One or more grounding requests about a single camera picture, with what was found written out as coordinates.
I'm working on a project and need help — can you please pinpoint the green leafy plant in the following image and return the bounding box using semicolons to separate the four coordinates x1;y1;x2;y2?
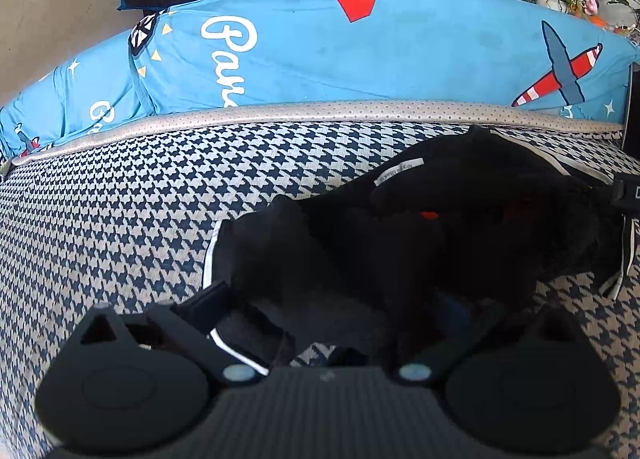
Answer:
606;0;640;34

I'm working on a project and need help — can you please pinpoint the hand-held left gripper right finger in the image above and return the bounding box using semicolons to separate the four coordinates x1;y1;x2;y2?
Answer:
392;289;585;385

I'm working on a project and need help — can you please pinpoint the houndstooth sofa mat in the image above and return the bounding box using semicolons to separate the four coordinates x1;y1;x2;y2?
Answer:
0;99;640;459

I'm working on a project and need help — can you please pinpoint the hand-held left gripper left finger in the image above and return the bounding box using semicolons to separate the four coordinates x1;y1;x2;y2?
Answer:
67;282;263;388

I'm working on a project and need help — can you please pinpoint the black smartphone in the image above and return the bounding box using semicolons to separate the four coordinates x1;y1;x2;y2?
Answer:
621;59;640;160

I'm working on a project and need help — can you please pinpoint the blue printed sofa cover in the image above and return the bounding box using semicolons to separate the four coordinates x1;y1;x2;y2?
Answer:
0;0;640;167

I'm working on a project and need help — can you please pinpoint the black t-shirt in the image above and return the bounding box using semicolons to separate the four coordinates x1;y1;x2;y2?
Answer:
202;125;640;376

